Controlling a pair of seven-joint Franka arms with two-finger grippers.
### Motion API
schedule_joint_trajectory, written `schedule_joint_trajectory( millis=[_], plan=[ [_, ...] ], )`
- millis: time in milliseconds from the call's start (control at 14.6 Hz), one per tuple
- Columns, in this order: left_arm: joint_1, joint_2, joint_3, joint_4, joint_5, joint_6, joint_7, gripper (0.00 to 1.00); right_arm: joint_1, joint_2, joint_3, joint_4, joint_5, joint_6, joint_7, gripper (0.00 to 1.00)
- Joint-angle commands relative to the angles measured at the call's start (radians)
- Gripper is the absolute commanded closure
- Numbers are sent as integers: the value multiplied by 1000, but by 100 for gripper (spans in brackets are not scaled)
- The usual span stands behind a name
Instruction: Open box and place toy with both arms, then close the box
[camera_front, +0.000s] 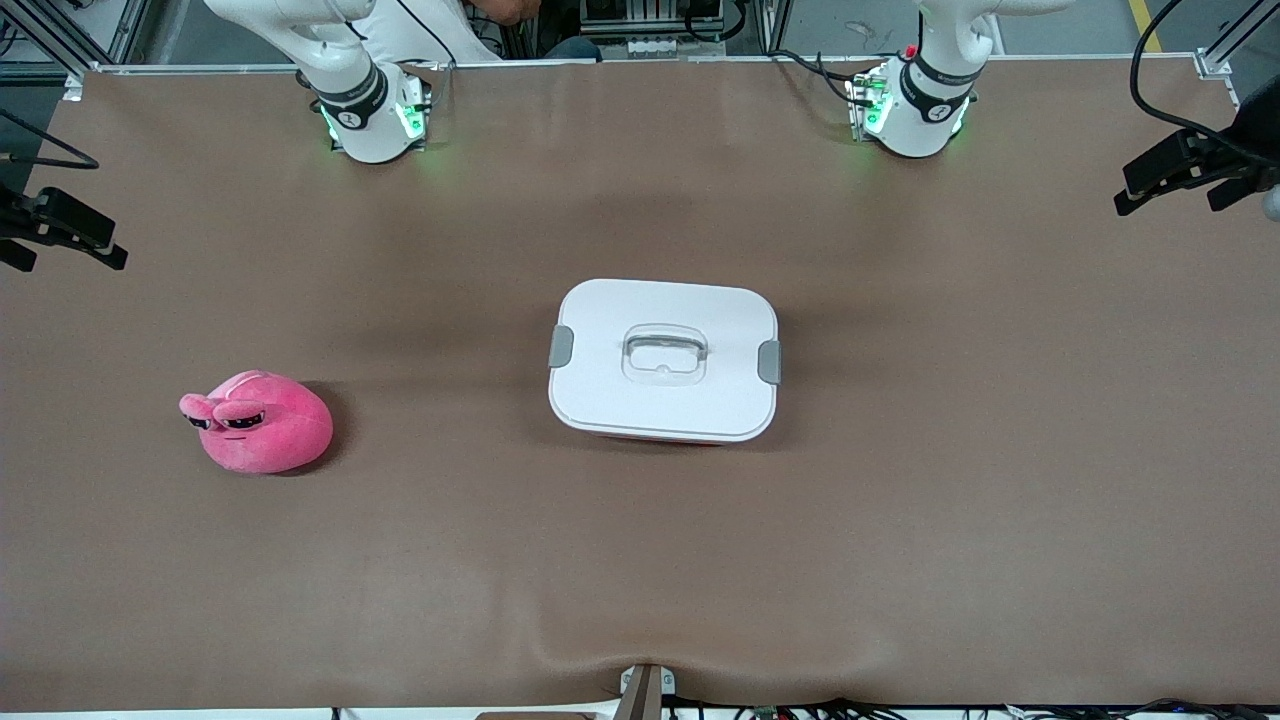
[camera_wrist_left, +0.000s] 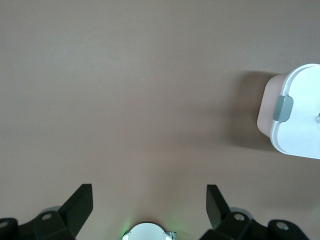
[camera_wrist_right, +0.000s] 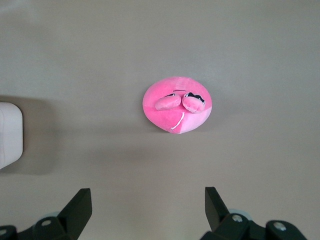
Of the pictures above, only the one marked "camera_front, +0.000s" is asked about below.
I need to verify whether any pink plush toy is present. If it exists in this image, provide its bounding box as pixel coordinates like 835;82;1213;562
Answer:
178;370;334;475

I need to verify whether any white box lid grey handle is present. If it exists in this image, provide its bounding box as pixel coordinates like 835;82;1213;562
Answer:
547;278;783;444

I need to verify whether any black equipment box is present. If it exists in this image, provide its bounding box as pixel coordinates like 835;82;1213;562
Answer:
578;0;727;39

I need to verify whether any pink plastic storage box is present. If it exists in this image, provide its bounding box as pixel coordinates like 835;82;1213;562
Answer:
575;430;746;447

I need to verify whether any silver base connector panel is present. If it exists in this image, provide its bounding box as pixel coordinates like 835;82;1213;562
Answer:
845;66;893;141
396;66;434;146

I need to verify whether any person in white coat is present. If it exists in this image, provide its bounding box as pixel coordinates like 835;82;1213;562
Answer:
362;0;603;65

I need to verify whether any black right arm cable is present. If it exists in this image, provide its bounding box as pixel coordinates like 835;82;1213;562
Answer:
0;106;101;169

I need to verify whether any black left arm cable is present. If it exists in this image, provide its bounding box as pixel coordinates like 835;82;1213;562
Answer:
1129;0;1280;166

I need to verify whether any slanted aluminium frame profile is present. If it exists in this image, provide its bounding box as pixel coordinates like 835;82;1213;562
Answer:
1200;0;1280;73

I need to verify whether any silver table edge rail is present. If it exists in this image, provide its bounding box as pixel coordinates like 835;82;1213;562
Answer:
62;50;1201;79

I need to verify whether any aluminium frame post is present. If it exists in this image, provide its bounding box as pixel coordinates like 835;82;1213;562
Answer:
100;0;153;69
755;0;793;57

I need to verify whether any black arm base cable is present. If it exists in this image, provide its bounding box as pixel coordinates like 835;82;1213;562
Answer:
770;48;881;106

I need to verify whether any aluminium camera mount post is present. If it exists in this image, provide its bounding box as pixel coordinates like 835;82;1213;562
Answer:
615;663;678;720

